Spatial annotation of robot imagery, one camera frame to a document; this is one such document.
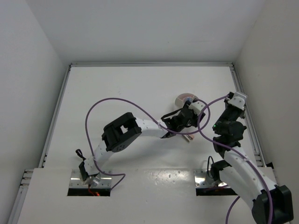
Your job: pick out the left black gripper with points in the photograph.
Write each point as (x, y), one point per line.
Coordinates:
(195, 121)

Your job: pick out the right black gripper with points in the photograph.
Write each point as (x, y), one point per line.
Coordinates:
(241, 114)

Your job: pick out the pink white stapler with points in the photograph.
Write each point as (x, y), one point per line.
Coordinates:
(188, 137)

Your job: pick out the clear spray bottle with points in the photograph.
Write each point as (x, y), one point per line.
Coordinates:
(188, 99)

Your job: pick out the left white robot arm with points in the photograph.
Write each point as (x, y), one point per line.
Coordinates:
(121, 132)

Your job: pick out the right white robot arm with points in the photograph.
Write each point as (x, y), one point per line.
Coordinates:
(268, 202)

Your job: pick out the white round divided container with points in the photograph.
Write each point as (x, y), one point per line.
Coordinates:
(180, 100)

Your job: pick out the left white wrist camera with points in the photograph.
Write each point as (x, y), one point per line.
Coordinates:
(197, 107)

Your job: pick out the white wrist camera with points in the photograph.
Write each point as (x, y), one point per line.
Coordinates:
(238, 100)
(197, 107)

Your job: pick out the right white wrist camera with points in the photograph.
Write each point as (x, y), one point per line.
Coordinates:
(238, 100)

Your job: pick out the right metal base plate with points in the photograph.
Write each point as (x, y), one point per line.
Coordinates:
(203, 181)

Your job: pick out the metal base plate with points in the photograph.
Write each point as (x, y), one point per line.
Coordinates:
(100, 181)
(203, 181)

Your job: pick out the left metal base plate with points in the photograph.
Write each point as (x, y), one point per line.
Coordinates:
(100, 181)

